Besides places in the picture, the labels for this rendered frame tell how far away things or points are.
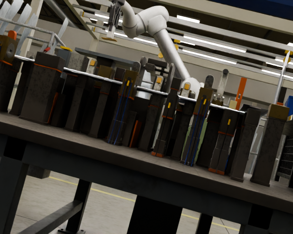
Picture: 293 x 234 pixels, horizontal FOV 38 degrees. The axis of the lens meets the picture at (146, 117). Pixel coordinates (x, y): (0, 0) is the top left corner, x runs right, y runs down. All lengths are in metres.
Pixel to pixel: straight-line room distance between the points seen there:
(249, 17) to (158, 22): 5.62
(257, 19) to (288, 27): 0.57
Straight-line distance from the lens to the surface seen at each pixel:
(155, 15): 2.92
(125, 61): 2.48
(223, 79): 2.30
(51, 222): 2.28
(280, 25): 8.51
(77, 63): 2.39
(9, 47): 2.18
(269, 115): 1.97
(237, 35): 9.61
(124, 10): 2.72
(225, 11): 8.41
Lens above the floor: 0.79
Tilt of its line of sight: 2 degrees up
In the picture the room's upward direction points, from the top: 15 degrees clockwise
